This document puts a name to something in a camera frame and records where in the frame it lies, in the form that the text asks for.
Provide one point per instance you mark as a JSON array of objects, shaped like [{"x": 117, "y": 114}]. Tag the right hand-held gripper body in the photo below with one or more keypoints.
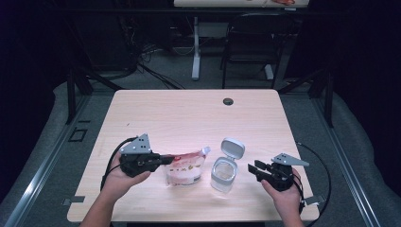
[{"x": 280, "y": 176}]

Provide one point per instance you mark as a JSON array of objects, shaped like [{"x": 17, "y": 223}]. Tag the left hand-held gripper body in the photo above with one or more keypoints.
[{"x": 138, "y": 160}]

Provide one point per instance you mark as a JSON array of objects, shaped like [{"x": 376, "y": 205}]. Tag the clear white sugar pouch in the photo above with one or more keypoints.
[{"x": 186, "y": 171}]

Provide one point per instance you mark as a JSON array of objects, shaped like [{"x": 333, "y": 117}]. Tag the clear jar with grey lid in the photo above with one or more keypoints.
[{"x": 223, "y": 176}]

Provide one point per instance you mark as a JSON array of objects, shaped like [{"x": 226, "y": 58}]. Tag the person's right hand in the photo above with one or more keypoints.
[{"x": 288, "y": 198}]

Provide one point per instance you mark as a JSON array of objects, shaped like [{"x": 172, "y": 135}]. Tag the person's left hand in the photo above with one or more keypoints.
[{"x": 118, "y": 183}]

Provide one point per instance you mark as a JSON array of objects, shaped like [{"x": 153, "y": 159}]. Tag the grey tape strip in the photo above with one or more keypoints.
[
  {"x": 315, "y": 199},
  {"x": 74, "y": 200}
]

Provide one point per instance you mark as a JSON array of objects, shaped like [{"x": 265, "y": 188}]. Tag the black metal stand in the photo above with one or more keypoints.
[
  {"x": 71, "y": 94},
  {"x": 328, "y": 97}
]

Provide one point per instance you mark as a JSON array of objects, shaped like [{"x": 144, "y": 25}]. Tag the white-legged wooden desk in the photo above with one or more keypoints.
[{"x": 196, "y": 47}]

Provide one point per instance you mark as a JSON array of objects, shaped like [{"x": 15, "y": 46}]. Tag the black metal chair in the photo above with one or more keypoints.
[{"x": 257, "y": 38}]

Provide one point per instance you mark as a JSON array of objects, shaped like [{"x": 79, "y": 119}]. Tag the orange-red thing on desk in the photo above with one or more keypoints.
[{"x": 283, "y": 2}]

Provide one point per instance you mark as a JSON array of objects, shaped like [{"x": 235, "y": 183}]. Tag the aluminium floor rail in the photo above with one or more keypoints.
[
  {"x": 346, "y": 170},
  {"x": 38, "y": 176}
]

